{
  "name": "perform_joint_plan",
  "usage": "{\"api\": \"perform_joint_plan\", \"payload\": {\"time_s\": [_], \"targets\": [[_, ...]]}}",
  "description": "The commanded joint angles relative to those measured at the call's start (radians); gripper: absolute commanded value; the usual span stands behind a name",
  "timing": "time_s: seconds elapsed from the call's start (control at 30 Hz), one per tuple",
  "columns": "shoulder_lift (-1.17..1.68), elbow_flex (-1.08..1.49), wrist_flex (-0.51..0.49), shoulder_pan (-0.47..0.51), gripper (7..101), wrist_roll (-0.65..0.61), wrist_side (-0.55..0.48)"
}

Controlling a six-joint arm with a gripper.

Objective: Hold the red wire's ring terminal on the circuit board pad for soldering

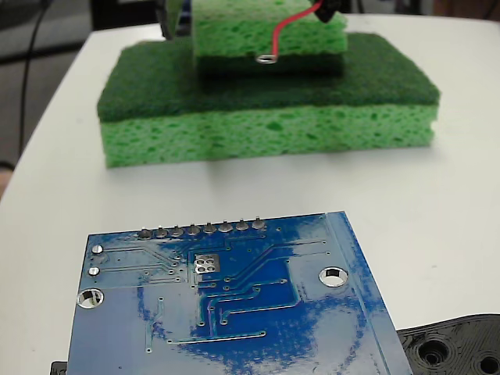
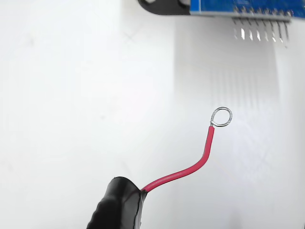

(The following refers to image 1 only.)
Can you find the large green scouring sponge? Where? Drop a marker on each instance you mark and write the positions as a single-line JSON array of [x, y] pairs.
[[312, 129]]

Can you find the black plastic part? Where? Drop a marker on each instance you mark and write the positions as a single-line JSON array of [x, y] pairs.
[[449, 343]]

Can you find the blue printed circuit board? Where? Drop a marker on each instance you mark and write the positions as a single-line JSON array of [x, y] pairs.
[[273, 332]]

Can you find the small green scouring sponge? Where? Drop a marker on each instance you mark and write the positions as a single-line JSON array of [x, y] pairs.
[[234, 35]]

